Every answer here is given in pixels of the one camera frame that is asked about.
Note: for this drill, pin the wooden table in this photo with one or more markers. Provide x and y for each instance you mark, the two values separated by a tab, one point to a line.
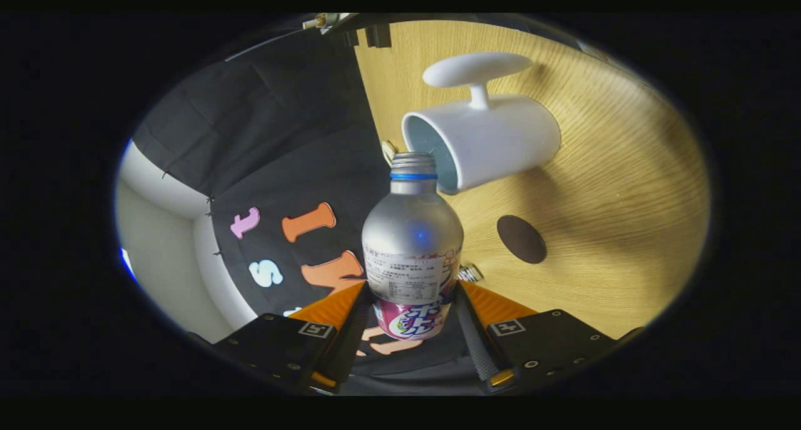
626	230

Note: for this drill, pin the silver juice bottle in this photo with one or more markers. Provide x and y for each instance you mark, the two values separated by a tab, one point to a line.
412	230

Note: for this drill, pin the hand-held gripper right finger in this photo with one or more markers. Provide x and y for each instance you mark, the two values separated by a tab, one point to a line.
479	345

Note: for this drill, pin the white cup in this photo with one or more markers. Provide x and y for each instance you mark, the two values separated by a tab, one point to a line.
500	136

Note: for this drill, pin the brown round coaster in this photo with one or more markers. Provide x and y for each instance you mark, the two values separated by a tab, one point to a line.
521	239

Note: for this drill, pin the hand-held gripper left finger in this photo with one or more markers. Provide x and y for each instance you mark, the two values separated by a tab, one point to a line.
350	342

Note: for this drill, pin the black table clamp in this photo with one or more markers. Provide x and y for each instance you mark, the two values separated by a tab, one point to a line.
350	38
378	35

